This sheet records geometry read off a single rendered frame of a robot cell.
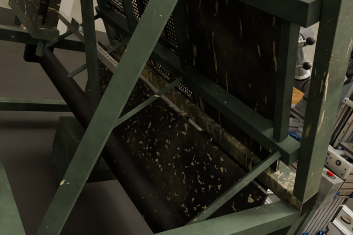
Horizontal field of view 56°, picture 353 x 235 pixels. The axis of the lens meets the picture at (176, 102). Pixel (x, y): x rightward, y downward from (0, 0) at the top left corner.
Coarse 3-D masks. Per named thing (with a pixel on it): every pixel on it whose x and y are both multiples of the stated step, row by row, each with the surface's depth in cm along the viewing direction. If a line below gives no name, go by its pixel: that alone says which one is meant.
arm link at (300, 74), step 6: (300, 48) 217; (300, 54) 219; (300, 60) 222; (300, 72) 228; (306, 72) 229; (294, 78) 233; (300, 78) 229; (306, 78) 229; (294, 84) 238; (300, 84) 232; (300, 90) 234
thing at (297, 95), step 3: (294, 90) 517; (297, 90) 522; (294, 93) 524; (297, 93) 526; (300, 93) 530; (303, 93) 530; (294, 96) 526; (297, 96) 528; (300, 96) 531; (294, 99) 528; (297, 99) 531; (300, 99) 534; (294, 102) 533; (297, 102) 535
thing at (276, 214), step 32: (0, 32) 243; (64, 96) 210; (160, 96) 220; (64, 128) 207; (128, 128) 246; (160, 128) 217; (192, 128) 194; (0, 160) 119; (64, 160) 205; (128, 160) 159; (160, 160) 215; (192, 160) 193; (224, 160) 174; (0, 192) 106; (128, 192) 150; (160, 192) 146; (192, 192) 192; (224, 192) 173; (256, 192) 158; (0, 224) 95; (160, 224) 132; (192, 224) 124; (224, 224) 131; (256, 224) 138; (288, 224) 159
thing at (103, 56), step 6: (60, 12) 251; (60, 18) 246; (66, 18) 240; (66, 24) 237; (72, 30) 228; (78, 36) 220; (84, 42) 213; (102, 54) 194; (108, 54) 198; (102, 60) 193; (108, 60) 188; (114, 60) 191; (108, 66) 188; (114, 66) 183
